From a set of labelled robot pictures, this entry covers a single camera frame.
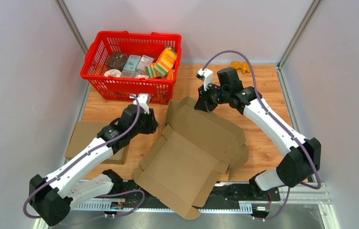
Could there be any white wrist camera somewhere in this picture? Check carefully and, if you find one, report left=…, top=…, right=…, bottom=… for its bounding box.
left=129, top=93, right=151, bottom=114
left=196, top=68, right=213, bottom=91

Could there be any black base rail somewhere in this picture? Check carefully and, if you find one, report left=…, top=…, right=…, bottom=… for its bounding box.
left=45, top=179, right=328, bottom=214

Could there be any red plastic basket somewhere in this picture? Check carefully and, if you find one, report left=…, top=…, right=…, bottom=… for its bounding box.
left=81, top=31, right=182, bottom=104

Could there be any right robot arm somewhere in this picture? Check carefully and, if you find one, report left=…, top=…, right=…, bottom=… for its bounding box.
left=194, top=67, right=321, bottom=200

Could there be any striped sponge pack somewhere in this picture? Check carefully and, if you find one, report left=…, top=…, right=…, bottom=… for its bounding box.
left=154, top=47, right=177, bottom=77

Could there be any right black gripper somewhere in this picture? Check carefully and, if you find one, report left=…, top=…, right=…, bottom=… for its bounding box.
left=194, top=82, right=229, bottom=113

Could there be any green striped sponge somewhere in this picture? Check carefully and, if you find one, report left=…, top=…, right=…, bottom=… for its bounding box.
left=145, top=63, right=160, bottom=78

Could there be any grey pink small box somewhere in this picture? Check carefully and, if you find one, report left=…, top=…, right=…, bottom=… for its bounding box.
left=136, top=55, right=154, bottom=74

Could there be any teal small box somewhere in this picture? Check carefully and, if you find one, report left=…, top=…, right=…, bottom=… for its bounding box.
left=123, top=54, right=141, bottom=72

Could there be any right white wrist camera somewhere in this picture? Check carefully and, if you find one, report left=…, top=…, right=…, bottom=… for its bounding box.
left=196, top=68, right=213, bottom=91

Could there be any cardboard sheet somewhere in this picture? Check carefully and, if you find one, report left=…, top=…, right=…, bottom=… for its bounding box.
left=133, top=96, right=249, bottom=220

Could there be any yellow toy figure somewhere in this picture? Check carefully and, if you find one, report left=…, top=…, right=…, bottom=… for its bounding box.
left=228, top=62, right=251, bottom=74

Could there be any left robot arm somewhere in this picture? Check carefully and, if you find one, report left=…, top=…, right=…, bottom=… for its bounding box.
left=23, top=104, right=158, bottom=226

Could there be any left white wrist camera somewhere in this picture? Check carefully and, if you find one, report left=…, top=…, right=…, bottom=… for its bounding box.
left=129, top=93, right=151, bottom=114

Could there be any cardboard box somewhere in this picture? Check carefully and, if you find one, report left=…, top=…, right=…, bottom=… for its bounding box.
left=64, top=122, right=129, bottom=165

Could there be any brown round packet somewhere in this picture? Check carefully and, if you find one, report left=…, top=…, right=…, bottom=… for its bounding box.
left=105, top=52, right=128, bottom=71

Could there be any white round container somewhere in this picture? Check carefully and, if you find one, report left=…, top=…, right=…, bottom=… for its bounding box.
left=104, top=69, right=121, bottom=77

